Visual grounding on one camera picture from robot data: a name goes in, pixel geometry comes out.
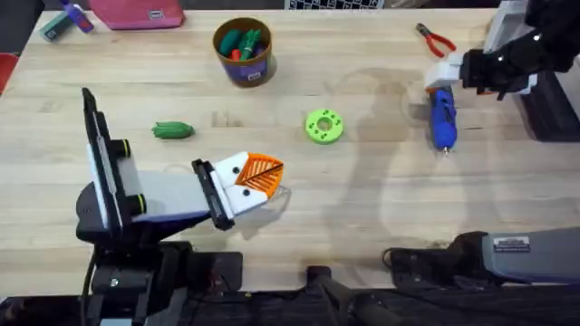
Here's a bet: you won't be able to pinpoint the blue electric screwdriver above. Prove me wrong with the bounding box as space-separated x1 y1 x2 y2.
427 86 459 156

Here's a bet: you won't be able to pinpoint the left wrist upright black plate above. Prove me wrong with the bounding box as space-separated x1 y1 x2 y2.
81 87 124 237

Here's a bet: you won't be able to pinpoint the red object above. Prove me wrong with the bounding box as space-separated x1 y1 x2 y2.
0 52 20 94

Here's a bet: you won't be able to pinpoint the black mount pole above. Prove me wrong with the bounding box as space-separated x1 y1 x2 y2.
305 265 411 326

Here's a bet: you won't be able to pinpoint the green vegetable toy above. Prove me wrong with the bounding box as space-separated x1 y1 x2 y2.
150 120 197 140

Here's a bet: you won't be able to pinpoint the black rail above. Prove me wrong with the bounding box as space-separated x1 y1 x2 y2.
0 266 580 326

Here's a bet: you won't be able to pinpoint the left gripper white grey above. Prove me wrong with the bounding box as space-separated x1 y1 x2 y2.
111 139 285 232

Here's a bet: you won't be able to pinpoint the red handled pliers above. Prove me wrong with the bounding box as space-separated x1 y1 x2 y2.
415 23 458 60

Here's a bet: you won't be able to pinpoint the black box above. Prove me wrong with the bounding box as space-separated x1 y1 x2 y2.
516 67 580 143

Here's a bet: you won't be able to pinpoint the black white checkerboard sheet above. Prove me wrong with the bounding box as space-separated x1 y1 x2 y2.
284 0 386 11

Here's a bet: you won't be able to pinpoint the green disc with holes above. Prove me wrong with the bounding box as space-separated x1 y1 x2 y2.
304 108 345 146

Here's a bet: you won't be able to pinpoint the brown tub with toys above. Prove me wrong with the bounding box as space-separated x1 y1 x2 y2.
212 16 276 89

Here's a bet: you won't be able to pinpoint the teal small box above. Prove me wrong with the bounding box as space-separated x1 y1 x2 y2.
38 11 74 43

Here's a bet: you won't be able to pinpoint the pink soft case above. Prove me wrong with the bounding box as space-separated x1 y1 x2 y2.
87 0 187 31

